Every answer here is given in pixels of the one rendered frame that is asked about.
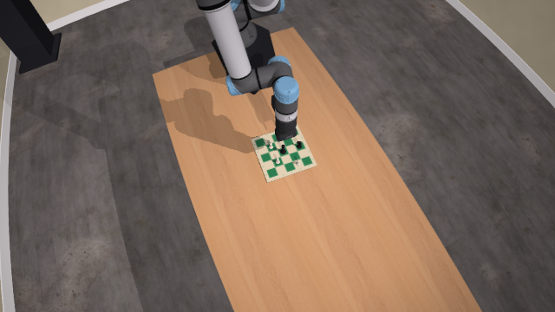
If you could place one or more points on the green and white chessboard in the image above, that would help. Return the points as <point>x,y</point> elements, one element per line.
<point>267,157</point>

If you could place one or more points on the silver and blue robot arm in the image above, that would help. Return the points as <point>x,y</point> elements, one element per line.
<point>229,30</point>

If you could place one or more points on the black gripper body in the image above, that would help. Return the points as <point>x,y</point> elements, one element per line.
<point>285,124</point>

